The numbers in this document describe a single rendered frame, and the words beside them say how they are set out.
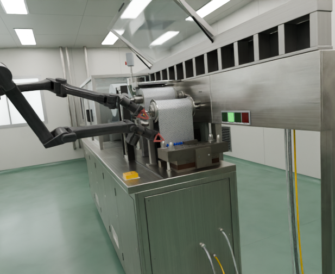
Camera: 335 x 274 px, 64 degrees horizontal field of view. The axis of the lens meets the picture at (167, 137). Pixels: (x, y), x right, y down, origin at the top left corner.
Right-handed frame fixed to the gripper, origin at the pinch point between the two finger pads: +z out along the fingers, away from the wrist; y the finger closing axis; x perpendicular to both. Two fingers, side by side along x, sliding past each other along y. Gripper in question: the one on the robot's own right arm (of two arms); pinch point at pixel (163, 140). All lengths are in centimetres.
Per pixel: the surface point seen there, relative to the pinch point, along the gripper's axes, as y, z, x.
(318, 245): 6, 165, -28
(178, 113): 0.3, 3.0, 19.3
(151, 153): -7.8, -0.9, -10.1
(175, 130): 0.3, 5.1, 8.6
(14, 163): -556, -96, -159
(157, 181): 25.9, -4.8, -22.4
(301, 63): 76, 10, 45
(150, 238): 26, 5, -52
